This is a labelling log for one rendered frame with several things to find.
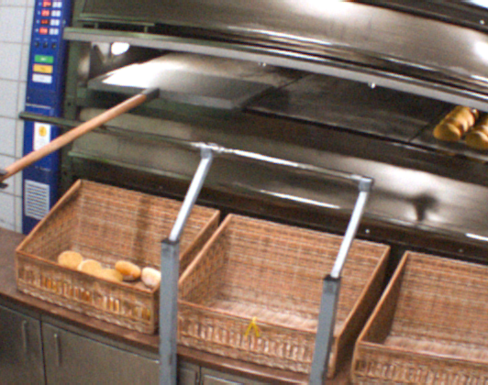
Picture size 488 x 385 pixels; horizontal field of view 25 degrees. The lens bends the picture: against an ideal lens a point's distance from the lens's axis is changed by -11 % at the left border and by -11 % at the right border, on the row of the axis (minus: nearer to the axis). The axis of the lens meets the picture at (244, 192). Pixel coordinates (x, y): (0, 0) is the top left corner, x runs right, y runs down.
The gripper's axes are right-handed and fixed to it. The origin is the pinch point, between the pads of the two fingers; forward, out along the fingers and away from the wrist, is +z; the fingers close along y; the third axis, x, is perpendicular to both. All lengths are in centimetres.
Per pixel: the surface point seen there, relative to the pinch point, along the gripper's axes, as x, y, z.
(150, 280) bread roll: -79, 55, 12
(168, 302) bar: -38, 41, 38
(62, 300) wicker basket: -49, 57, -6
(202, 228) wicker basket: -84, 35, 27
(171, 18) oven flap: -96, -30, 4
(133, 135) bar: -61, 1, 13
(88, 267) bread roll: -73, 54, -10
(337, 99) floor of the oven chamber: -136, -1, 50
